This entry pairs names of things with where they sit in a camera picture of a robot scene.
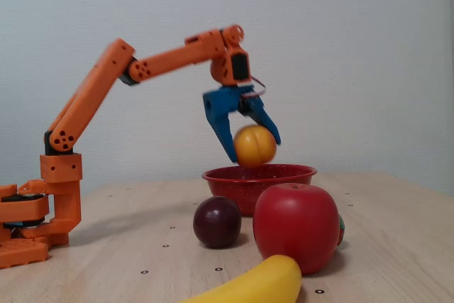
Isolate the blue gripper with motor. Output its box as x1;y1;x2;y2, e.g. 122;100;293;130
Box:
202;84;282;165

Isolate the yellow-orange toy peach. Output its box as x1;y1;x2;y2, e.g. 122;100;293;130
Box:
233;124;278;169

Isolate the orange robot base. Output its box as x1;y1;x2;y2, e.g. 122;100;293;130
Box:
0;178;83;270

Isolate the red speckled bowl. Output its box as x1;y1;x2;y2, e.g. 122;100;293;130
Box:
201;163;318;217

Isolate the dark purple toy plum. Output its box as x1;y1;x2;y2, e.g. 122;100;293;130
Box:
192;195;243;250

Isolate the red toy apple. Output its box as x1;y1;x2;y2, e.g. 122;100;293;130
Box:
252;182;341;276

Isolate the red toy strawberry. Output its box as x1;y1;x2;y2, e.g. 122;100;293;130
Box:
336;213;346;247

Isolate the yellow toy banana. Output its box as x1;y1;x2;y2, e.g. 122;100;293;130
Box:
178;254;304;303

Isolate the thin red gripper cable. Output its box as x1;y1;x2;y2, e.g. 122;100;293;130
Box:
239;77;267;100

